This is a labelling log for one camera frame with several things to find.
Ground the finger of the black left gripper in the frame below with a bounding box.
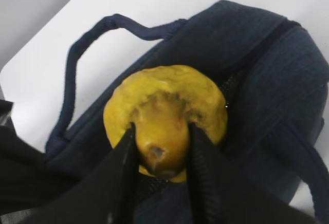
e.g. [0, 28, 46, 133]
[1, 100, 78, 215]

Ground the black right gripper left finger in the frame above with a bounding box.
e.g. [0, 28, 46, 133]
[25, 126, 139, 223]

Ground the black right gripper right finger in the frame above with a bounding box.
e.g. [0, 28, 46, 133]
[187, 124, 316, 223]

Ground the yellow toy squash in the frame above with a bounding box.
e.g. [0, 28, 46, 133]
[103, 65, 228, 183]

